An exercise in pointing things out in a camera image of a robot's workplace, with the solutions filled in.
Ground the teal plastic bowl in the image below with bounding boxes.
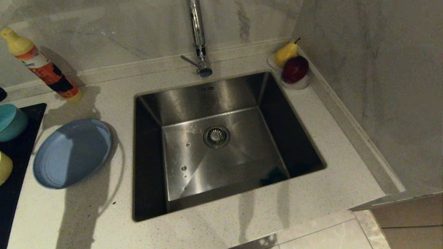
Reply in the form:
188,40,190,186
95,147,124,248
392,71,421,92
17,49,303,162
0,103,29,142

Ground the orange-label dish soap bottle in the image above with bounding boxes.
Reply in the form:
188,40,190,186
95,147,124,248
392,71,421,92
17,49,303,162
0,28,83,103

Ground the yellow plastic bowl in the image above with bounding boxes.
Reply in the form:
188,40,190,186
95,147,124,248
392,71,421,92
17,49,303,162
0,150,13,186

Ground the light blue plate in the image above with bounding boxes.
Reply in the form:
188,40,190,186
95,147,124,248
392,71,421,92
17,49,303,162
33,118,112,190

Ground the chrome faucet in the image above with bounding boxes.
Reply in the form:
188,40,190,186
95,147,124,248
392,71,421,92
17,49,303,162
180,0,213,78

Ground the yellow sponge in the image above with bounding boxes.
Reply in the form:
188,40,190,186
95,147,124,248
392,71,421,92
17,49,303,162
260,167,289,187

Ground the metal sink drain strainer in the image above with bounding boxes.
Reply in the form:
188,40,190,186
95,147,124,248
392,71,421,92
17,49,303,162
203,125,231,149

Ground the stainless steel sink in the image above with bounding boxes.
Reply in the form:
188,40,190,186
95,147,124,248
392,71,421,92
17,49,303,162
133,71,327,222

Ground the black induction cooktop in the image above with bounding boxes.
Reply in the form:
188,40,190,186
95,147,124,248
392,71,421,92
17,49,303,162
0,103,47,249

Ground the yellow pear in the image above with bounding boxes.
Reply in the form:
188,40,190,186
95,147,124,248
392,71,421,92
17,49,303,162
275,37,301,68

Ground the dark red apple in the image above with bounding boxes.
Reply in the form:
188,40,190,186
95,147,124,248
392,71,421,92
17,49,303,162
282,55,310,84

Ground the white fruit dish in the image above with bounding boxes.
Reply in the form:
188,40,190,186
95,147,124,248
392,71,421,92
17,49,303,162
268,54,311,91

